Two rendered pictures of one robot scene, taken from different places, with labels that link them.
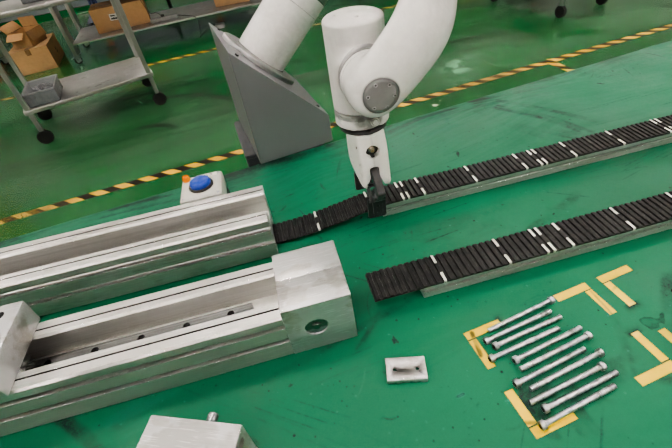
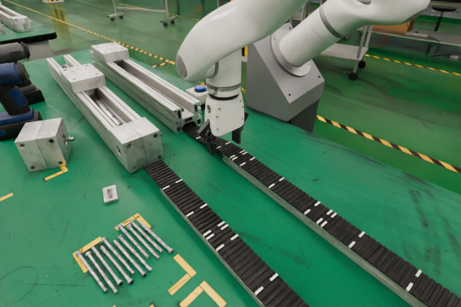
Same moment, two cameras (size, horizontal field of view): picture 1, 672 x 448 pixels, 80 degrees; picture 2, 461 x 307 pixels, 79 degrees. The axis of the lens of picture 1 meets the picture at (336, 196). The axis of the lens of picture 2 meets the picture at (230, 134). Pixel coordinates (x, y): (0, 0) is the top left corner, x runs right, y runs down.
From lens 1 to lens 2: 0.65 m
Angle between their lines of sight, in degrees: 46
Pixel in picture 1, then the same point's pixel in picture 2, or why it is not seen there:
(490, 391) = (100, 230)
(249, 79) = (253, 54)
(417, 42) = (192, 44)
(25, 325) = (98, 81)
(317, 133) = (279, 110)
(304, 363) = (112, 162)
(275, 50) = (290, 49)
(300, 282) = (127, 129)
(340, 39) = not seen: hidden behind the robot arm
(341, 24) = not seen: hidden behind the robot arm
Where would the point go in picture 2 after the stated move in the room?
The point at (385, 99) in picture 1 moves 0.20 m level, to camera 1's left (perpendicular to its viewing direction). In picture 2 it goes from (181, 69) to (149, 46)
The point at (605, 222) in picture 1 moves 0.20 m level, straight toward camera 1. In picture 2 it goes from (253, 271) to (143, 249)
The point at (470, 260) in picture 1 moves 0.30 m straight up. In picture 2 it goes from (182, 197) to (165, 62)
